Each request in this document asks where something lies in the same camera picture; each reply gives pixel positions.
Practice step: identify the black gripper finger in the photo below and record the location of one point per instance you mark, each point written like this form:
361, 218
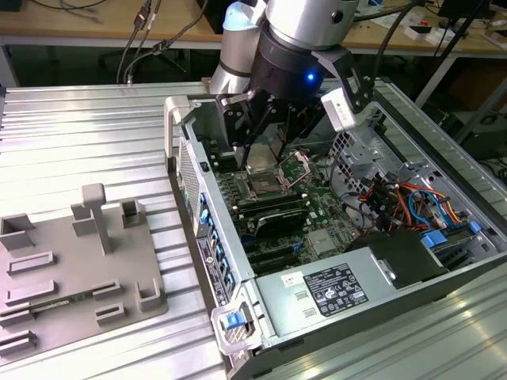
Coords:
237, 126
301, 122

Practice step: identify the silver green CPU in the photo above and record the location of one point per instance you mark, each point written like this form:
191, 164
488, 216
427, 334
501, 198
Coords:
261, 158

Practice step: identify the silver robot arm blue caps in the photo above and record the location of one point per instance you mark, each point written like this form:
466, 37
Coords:
301, 20

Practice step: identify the black RAM slot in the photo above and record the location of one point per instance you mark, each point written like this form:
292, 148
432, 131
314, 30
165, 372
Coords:
226, 165
223, 156

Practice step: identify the CPU socket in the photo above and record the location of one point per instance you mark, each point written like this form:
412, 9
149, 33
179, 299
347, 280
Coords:
263, 186

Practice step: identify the black expansion slot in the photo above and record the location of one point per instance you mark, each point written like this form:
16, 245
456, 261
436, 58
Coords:
277, 264
273, 251

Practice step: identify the open PC case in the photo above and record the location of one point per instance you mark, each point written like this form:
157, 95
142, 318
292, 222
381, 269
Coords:
204, 126

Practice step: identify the silver perforated drive cage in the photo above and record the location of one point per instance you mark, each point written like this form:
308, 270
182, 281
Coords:
360, 158

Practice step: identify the green motherboard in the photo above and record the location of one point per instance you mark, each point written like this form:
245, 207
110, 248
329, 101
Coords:
317, 198

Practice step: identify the black installed RAM sticks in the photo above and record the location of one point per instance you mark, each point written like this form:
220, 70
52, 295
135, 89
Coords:
269, 202

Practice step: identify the black expansion card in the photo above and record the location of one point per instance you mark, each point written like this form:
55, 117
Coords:
281, 223

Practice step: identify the silver chipset heatsink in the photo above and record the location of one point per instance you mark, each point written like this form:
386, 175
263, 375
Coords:
321, 242

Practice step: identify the white box with red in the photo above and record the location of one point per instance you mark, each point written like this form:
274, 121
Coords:
416, 33

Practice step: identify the black plastic shroud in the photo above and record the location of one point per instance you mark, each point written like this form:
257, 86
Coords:
404, 257

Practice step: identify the black tripod leg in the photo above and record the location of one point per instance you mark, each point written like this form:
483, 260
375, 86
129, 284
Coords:
453, 35

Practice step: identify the silver power supply with label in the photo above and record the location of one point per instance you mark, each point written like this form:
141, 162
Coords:
277, 301

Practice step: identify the black computer tower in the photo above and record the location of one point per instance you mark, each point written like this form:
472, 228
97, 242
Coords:
487, 134

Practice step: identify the blue case latch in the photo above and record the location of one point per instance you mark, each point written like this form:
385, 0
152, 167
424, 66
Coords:
231, 320

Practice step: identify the blue plastic clip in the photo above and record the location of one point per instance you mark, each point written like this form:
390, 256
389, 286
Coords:
474, 228

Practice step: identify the wooden desk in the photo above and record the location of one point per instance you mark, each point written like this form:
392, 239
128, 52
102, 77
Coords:
59, 23

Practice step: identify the grey parts rack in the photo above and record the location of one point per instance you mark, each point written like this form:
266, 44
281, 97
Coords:
79, 273

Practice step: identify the green RAM stick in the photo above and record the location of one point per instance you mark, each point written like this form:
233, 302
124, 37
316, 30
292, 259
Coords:
59, 299

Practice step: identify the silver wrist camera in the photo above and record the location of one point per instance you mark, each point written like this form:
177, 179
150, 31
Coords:
237, 99
336, 112

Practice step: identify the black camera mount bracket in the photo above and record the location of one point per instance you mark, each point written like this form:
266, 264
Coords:
336, 57

